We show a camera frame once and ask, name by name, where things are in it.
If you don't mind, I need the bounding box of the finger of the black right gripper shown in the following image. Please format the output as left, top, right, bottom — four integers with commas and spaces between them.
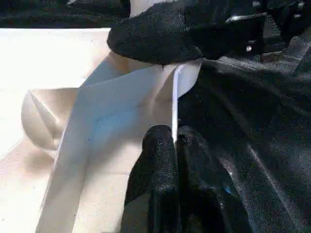
107, 0, 267, 66

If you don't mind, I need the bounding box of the white plastic table top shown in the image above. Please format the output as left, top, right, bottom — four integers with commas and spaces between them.
0, 28, 205, 233

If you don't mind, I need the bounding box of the white plastic table leg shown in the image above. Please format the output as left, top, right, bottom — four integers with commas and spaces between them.
128, 0, 168, 18

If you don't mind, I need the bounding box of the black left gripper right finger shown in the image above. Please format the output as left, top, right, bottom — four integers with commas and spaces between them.
177, 125, 253, 233

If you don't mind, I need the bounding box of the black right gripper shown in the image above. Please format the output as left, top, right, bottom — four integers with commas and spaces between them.
226, 0, 311, 61

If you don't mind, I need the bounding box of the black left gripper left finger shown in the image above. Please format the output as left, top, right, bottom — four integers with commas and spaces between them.
120, 125, 180, 233

